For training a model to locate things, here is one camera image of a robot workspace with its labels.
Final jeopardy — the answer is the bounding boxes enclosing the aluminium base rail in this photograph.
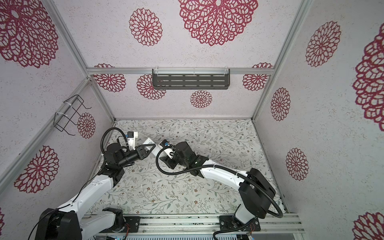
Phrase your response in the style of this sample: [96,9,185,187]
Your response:
[80,212,305,235]

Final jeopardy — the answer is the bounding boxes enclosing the white remote control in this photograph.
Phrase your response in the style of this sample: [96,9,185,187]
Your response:
[143,138,162,157]

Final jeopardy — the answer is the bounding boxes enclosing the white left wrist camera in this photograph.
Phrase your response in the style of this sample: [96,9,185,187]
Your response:
[126,131,139,150]

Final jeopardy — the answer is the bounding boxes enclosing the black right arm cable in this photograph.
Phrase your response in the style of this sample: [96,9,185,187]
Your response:
[155,146,284,240]

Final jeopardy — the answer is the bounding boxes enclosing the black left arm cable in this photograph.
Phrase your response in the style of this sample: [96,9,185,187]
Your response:
[99,127,130,157]

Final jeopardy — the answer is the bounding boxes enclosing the dark metal wall shelf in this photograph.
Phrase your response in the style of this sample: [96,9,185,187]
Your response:
[152,69,231,90]

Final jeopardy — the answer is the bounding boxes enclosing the black wire wall basket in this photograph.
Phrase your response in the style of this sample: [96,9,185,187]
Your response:
[53,94,91,136]

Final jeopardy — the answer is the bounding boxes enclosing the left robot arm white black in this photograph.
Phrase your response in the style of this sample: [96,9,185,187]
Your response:
[34,143,156,240]

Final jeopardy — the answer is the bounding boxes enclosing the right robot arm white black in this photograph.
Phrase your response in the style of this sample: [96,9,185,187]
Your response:
[156,142,283,224]

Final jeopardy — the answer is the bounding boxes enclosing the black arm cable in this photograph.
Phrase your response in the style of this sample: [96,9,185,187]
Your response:
[155,146,284,240]
[99,127,130,157]

